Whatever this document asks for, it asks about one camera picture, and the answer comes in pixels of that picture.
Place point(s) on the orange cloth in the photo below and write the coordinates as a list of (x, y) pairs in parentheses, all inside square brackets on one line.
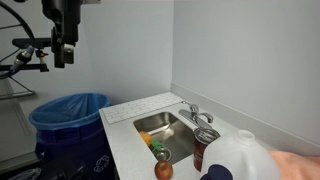
[(296, 167)]

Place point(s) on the stainless steel sink basin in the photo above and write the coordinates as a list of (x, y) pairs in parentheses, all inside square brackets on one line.
[(171, 132)]

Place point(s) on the black camera on stand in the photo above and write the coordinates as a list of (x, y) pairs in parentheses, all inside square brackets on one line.
[(23, 59)]

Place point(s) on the metal sink drain strainer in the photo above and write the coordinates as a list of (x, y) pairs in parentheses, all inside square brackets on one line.
[(162, 154)]

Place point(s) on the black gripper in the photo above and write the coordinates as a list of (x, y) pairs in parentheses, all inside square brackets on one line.
[(63, 49)]

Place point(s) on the chrome faucet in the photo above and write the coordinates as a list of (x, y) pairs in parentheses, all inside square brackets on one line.
[(203, 120)]

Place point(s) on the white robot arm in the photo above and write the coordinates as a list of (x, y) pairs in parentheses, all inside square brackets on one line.
[(65, 14)]

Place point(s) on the white tile pattern mat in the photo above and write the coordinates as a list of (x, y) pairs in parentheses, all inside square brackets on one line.
[(120, 112)]

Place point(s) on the translucent plastic milk jug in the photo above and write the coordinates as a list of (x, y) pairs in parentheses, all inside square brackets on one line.
[(238, 156)]

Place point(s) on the red tumbler with clear lid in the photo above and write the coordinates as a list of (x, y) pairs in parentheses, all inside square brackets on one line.
[(202, 138)]

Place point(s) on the red apple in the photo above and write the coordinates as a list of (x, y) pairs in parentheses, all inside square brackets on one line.
[(163, 170)]

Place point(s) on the blue recycling bin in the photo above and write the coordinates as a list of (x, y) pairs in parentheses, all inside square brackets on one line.
[(71, 126)]

